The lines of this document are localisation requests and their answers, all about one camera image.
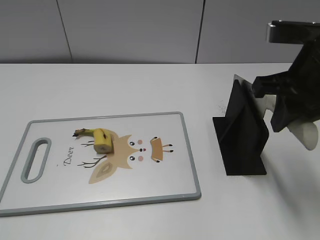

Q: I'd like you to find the black knife stand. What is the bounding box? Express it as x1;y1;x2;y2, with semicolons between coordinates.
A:
212;79;269;176

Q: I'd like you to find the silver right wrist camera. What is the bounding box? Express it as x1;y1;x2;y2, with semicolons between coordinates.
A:
266;20;320;45

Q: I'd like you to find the white handled kitchen knife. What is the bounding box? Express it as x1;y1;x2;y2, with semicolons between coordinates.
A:
233;74;319;151

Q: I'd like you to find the banana stub with stem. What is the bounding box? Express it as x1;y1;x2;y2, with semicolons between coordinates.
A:
72;128;113;154

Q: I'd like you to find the white deer print cutting board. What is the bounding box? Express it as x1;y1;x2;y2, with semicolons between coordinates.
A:
0;111;201;217

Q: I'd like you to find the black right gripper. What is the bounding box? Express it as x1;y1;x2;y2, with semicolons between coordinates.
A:
252;39;320;133

